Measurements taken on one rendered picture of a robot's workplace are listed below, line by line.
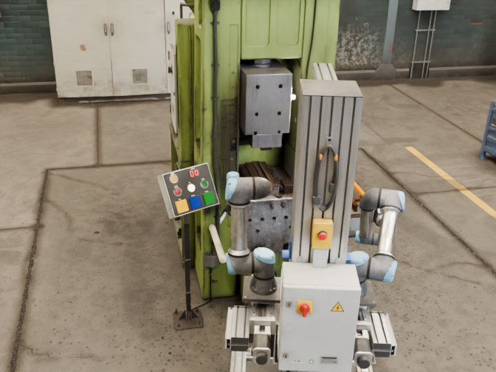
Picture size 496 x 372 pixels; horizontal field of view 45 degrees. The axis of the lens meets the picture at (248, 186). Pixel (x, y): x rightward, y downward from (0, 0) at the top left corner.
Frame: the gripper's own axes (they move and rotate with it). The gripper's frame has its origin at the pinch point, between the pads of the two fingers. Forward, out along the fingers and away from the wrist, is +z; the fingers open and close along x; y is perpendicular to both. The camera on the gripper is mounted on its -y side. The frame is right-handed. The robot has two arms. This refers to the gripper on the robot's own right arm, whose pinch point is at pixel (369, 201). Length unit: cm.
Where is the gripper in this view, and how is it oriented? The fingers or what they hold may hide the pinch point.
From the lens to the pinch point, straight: 396.1
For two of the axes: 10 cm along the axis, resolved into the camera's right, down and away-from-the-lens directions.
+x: 9.8, -0.6, 1.9
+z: -1.9, -4.2, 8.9
